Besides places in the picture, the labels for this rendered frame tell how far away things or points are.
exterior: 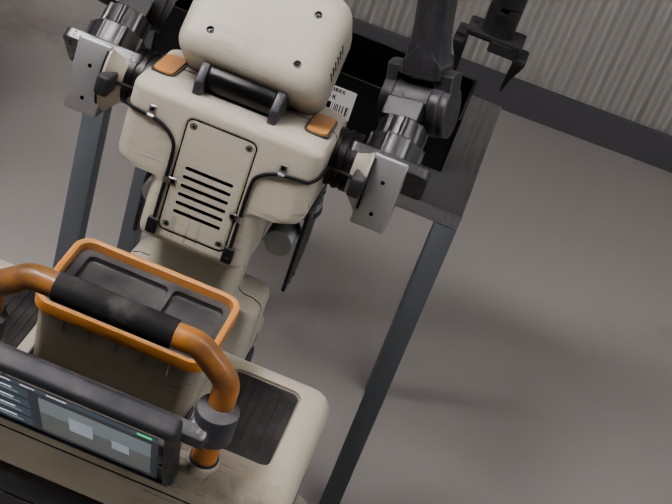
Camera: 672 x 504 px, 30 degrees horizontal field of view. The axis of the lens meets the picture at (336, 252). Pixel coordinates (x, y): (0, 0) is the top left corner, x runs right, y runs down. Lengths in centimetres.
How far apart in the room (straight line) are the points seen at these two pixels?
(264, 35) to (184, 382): 47
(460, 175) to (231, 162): 69
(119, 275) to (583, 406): 181
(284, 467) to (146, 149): 47
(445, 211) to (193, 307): 68
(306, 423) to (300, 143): 37
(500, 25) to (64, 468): 107
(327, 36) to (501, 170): 236
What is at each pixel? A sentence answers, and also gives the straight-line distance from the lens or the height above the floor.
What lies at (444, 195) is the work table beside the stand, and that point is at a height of 80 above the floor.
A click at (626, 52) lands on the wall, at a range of 425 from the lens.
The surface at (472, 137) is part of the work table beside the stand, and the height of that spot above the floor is 80.
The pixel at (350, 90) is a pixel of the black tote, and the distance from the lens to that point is 223.
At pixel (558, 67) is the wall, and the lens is 428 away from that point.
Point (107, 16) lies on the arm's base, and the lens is 184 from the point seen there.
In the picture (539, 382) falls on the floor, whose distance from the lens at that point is 323.
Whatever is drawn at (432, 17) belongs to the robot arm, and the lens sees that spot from 178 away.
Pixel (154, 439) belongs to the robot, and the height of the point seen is 92.
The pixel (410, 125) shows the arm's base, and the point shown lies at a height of 109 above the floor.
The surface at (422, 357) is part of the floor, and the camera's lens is 313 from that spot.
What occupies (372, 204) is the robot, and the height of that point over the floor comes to 101.
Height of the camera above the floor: 194
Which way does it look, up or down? 35 degrees down
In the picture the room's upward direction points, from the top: 20 degrees clockwise
